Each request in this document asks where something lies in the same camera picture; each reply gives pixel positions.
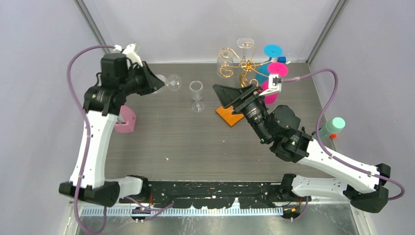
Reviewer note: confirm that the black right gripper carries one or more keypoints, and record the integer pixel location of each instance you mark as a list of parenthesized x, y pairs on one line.
[(228, 95)]

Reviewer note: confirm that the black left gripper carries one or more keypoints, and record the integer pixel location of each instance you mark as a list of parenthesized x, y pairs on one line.
[(155, 83)]

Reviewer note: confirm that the clear wine glass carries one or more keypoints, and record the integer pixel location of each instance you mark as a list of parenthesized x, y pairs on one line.
[(196, 88), (173, 82)]

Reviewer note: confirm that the pink wine glass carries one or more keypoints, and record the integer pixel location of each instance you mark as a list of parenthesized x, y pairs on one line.
[(275, 68)]

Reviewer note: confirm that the blue wine glass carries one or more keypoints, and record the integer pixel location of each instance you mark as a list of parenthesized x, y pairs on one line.
[(273, 52)]

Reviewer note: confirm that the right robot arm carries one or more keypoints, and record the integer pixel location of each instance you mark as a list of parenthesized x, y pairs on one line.
[(361, 184)]

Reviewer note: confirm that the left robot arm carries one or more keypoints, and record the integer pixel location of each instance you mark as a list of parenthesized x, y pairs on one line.
[(122, 74)]

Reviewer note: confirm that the orange wooden rack base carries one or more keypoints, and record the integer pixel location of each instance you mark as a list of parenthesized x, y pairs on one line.
[(229, 118)]

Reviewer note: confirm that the pink wedge stand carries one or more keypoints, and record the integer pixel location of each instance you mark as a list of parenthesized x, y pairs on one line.
[(126, 120)]

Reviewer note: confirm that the blue cube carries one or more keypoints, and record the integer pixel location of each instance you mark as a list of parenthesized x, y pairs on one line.
[(282, 59)]

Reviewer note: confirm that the mint green bottle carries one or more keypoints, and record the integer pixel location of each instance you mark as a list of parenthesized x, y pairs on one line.
[(333, 126)]

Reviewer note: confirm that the gold wire wine glass rack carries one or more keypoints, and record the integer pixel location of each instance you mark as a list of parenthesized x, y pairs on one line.
[(248, 69)]

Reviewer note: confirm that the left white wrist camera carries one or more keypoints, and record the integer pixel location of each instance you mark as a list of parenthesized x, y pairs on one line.
[(131, 51)]

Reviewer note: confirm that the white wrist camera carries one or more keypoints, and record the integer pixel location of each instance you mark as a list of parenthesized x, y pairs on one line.
[(131, 51), (272, 85)]

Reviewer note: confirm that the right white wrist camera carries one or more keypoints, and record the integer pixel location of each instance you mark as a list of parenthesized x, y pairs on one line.
[(272, 85)]

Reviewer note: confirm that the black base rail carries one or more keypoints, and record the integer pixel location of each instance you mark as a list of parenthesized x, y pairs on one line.
[(216, 194)]

